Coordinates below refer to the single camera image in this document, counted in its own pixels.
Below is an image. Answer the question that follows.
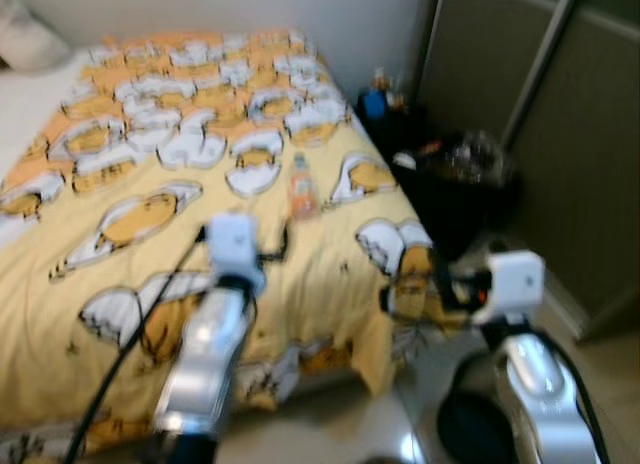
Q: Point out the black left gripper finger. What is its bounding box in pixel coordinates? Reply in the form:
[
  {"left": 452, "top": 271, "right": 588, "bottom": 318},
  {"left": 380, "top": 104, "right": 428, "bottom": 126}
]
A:
[{"left": 262, "top": 222, "right": 293, "bottom": 269}]

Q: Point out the orange juice bottle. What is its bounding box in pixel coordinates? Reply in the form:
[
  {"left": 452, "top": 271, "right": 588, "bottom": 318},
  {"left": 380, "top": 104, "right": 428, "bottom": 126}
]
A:
[{"left": 288, "top": 152, "right": 319, "bottom": 222}]

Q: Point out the black rubbish bin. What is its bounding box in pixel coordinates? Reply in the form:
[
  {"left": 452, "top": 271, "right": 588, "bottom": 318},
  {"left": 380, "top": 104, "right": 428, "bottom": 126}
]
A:
[{"left": 390, "top": 129, "right": 521, "bottom": 260}]

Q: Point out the black bedside table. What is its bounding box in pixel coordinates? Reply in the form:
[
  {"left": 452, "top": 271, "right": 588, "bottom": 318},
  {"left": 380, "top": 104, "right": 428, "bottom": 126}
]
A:
[{"left": 355, "top": 84, "right": 431, "bottom": 165}]

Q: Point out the dark sliding door wardrobe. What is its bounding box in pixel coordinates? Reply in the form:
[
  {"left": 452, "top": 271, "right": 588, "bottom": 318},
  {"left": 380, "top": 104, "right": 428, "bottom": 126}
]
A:
[{"left": 415, "top": 0, "right": 640, "bottom": 340}]

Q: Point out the blue container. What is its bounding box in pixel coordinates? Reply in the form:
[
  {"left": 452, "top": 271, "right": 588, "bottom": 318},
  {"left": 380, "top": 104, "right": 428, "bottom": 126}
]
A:
[{"left": 362, "top": 89, "right": 389, "bottom": 120}]

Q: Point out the yellow cartoon egg blanket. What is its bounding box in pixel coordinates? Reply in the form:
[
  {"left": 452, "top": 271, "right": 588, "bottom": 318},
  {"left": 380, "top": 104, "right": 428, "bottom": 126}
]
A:
[{"left": 0, "top": 29, "right": 481, "bottom": 455}]

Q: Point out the beige cushion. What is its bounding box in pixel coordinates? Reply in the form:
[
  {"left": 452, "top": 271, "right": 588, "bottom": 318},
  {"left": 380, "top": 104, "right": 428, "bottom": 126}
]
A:
[{"left": 0, "top": 0, "right": 71, "bottom": 73}]

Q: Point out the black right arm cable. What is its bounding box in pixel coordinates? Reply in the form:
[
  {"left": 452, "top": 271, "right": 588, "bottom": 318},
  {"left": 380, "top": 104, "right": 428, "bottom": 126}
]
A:
[{"left": 382, "top": 246, "right": 471, "bottom": 323}]

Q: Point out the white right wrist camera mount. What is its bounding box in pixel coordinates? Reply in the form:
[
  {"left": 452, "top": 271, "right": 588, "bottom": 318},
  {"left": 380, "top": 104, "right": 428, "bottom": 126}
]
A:
[{"left": 485, "top": 249, "right": 546, "bottom": 327}]

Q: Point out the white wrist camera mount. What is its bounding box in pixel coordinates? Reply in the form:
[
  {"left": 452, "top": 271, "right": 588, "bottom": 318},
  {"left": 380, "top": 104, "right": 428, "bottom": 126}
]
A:
[
  {"left": 485, "top": 249, "right": 546, "bottom": 327},
  {"left": 203, "top": 212, "right": 266, "bottom": 295}
]

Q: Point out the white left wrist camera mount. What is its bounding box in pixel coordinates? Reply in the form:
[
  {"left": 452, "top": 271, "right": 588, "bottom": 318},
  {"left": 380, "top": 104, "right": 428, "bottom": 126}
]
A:
[{"left": 203, "top": 212, "right": 266, "bottom": 295}]

